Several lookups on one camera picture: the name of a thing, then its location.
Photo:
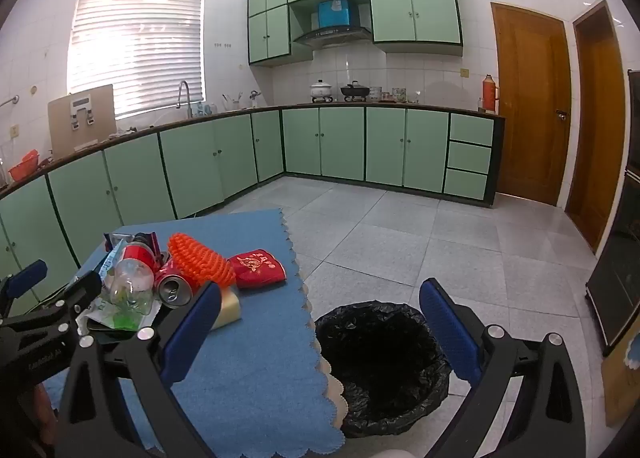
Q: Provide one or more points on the blue box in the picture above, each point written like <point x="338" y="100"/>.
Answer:
<point x="334" y="13"/>

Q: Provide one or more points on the clear plastic bottle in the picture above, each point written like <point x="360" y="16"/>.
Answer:
<point x="130" y="283"/>

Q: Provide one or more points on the white window blind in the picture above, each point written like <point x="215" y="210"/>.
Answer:
<point x="135" y="48"/>

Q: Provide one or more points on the beige scalloped cloth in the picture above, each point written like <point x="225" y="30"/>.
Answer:
<point x="336" y="398"/>

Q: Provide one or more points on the red soda can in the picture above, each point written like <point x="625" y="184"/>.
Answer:
<point x="175" y="285"/>

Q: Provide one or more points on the green packet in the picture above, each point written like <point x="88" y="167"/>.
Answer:
<point x="96" y="310"/>

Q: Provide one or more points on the yellow sponge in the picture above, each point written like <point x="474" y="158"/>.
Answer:
<point x="227" y="308"/>

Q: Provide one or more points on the cardboard board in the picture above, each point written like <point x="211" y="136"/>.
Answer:
<point x="65" y="133"/>

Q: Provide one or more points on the blue tablecloth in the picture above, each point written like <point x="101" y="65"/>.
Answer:
<point x="265" y="338"/>

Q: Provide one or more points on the black plastic tray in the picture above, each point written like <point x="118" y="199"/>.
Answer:
<point x="117" y="334"/>

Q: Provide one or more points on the green lower cabinets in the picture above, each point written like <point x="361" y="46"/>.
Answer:
<point x="340" y="143"/>

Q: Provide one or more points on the green cabinets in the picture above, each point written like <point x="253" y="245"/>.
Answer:
<point x="340" y="143"/>
<point x="415" y="13"/>

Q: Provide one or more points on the metal faucet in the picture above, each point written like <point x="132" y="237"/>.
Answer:
<point x="187" y="98"/>

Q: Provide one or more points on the cardboard box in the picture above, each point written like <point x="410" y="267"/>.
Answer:
<point x="620" y="388"/>

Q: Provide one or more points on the wall switch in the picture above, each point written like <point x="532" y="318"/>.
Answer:
<point x="14" y="130"/>

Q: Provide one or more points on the black trash bin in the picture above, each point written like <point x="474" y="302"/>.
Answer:
<point x="380" y="368"/>

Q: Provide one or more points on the white pot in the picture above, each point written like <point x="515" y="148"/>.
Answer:
<point x="321" y="89"/>

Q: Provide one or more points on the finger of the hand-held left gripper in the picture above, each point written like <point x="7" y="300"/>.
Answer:
<point x="27" y="278"/>
<point x="82" y="290"/>

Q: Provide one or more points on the red thermos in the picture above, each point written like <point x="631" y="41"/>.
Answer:
<point x="490" y="94"/>

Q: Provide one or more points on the red pouch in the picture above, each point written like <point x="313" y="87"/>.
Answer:
<point x="257" y="268"/>

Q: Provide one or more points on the wooden door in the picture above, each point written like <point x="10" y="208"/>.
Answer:
<point x="530" y="108"/>
<point x="597" y="138"/>

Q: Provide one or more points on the orange brush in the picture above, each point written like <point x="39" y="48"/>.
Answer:
<point x="200" y="260"/>

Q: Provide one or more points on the orange basket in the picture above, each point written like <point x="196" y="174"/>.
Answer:
<point x="22" y="167"/>

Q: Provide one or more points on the green upper cabinets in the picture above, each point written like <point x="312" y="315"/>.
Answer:
<point x="415" y="13"/>

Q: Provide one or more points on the range hood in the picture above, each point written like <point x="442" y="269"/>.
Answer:
<point x="330" y="35"/>

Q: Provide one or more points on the metal kettle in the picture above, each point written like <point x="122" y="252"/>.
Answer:
<point x="254" y="98"/>

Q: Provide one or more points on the black wok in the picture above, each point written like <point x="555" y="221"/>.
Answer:
<point x="356" y="90"/>

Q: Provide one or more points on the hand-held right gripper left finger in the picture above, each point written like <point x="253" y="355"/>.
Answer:
<point x="192" y="333"/>

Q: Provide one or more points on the blue white snack wrapper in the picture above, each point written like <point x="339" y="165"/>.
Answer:
<point x="111" y="258"/>

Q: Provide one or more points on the black cabinet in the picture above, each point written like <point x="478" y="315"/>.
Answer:
<point x="622" y="238"/>

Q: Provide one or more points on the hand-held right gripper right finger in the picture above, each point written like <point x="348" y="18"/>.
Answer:
<point x="445" y="323"/>

